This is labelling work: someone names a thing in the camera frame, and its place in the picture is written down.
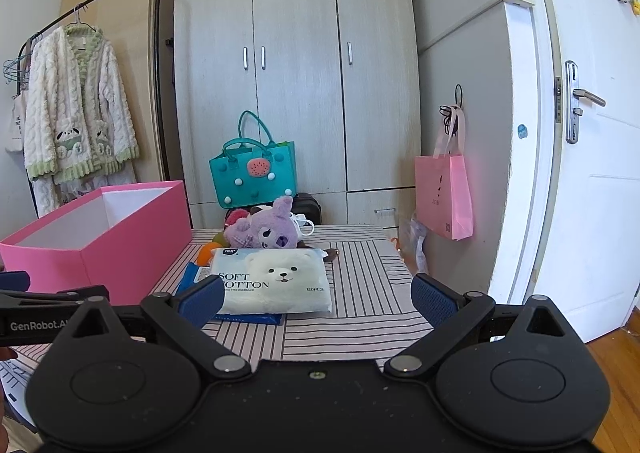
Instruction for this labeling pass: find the grey three-door wardrobe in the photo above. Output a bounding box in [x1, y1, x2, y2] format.
[174, 0, 421, 230]

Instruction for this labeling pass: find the red fuzzy plush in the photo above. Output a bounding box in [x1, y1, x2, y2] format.
[224, 208, 250, 231]

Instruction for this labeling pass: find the white brown cat plush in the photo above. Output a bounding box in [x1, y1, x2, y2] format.
[296, 242, 340, 263]

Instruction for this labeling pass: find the purple plush toy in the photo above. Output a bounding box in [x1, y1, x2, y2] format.
[224, 196, 298, 249]

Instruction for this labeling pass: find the blue white packet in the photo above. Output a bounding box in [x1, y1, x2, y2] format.
[174, 262, 283, 329]

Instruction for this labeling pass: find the orange plush ball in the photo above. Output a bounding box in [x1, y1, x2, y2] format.
[195, 242, 215, 267]

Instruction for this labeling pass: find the pink paper shopping bag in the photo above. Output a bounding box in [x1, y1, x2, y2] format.
[414, 105, 474, 241]

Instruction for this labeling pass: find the wooden cabinet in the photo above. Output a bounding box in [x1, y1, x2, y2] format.
[60, 0, 183, 182]

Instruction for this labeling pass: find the white door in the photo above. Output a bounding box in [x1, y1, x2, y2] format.
[488, 0, 639, 341]

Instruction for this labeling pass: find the striped tablecloth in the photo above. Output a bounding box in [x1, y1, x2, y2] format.
[8, 224, 435, 369]

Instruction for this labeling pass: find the silver door handle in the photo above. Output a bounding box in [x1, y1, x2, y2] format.
[564, 61, 606, 144]

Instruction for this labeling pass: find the green plush ball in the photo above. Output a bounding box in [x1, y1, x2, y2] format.
[213, 232, 228, 247]

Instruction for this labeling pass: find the clear plastic bag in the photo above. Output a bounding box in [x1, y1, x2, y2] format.
[398, 214, 428, 274]

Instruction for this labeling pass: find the white soft cotton tissue pack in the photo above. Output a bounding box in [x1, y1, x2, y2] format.
[210, 248, 332, 314]

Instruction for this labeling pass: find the pink storage box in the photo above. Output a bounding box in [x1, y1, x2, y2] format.
[1, 181, 192, 305]

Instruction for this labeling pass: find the black clothes rack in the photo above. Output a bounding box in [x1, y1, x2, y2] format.
[15, 0, 170, 184]

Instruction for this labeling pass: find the teal felt tote bag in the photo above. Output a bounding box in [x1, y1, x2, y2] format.
[209, 110, 297, 209]

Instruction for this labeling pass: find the wall hook with keyring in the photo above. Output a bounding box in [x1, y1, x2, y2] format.
[438, 83, 463, 134]

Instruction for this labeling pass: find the white green knit cardigan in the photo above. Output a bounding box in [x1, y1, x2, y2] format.
[23, 23, 140, 217]

